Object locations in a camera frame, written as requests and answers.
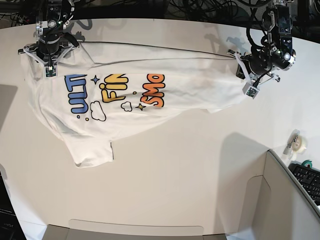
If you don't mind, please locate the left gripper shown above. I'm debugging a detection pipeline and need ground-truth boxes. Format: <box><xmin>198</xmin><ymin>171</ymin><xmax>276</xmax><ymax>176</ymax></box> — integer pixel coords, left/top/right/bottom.
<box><xmin>227</xmin><ymin>49</ymin><xmax>281</xmax><ymax>87</ymax></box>

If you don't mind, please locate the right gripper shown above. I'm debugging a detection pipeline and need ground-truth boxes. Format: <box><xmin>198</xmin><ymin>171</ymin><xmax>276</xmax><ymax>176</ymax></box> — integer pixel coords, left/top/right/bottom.
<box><xmin>17</xmin><ymin>34</ymin><xmax>80</xmax><ymax>68</ymax></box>

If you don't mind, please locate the white printed t-shirt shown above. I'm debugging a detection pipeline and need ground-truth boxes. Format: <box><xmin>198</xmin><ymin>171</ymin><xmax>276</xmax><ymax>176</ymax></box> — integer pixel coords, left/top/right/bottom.
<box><xmin>20</xmin><ymin>42</ymin><xmax>245</xmax><ymax>168</ymax></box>

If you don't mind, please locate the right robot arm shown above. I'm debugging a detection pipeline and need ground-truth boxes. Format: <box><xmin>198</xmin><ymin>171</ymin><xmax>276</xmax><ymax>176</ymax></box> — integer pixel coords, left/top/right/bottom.
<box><xmin>17</xmin><ymin>0</ymin><xmax>79</xmax><ymax>77</ymax></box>

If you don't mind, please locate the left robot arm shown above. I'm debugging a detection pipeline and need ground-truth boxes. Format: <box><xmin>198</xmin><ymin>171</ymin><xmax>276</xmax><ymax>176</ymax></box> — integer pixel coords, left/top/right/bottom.
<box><xmin>228</xmin><ymin>0</ymin><xmax>296</xmax><ymax>94</ymax></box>

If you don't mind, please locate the clear tape dispenser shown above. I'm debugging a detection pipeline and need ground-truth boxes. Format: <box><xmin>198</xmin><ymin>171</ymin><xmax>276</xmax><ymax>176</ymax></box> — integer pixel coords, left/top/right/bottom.
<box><xmin>283</xmin><ymin>129</ymin><xmax>308</xmax><ymax>161</ymax></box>

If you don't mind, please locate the green tape roll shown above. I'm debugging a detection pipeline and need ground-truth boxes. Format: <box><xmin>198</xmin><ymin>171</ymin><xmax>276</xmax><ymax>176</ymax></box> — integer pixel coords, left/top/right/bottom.
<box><xmin>301</xmin><ymin>160</ymin><xmax>313</xmax><ymax>169</ymax></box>

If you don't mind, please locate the black computer keyboard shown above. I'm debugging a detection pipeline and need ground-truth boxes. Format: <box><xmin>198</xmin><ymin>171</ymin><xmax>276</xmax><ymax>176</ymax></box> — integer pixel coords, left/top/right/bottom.
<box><xmin>288</xmin><ymin>163</ymin><xmax>320</xmax><ymax>206</ymax></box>

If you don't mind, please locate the beige cardboard box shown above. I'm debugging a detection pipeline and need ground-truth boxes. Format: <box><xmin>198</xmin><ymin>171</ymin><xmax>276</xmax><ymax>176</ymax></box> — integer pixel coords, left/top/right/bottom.
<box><xmin>43</xmin><ymin>150</ymin><xmax>320</xmax><ymax>240</ymax></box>

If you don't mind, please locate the black monitor corner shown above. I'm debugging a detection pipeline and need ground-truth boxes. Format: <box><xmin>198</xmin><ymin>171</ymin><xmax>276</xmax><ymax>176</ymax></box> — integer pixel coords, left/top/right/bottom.
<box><xmin>0</xmin><ymin>165</ymin><xmax>27</xmax><ymax>240</ymax></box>

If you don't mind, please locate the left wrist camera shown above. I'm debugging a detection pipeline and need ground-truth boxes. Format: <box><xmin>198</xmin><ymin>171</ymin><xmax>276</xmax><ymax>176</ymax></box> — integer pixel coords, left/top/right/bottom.
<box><xmin>242</xmin><ymin>82</ymin><xmax>260</xmax><ymax>99</ymax></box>

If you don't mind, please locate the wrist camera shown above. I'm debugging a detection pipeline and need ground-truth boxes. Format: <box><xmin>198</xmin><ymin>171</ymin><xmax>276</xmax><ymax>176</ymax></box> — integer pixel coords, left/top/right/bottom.
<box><xmin>242</xmin><ymin>82</ymin><xmax>260</xmax><ymax>99</ymax></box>
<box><xmin>44</xmin><ymin>65</ymin><xmax>57</xmax><ymax>78</ymax></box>

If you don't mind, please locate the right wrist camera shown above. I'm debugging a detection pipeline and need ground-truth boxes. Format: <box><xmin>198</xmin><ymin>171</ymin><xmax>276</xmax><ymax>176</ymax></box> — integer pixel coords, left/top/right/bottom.
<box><xmin>44</xmin><ymin>65</ymin><xmax>57</xmax><ymax>78</ymax></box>

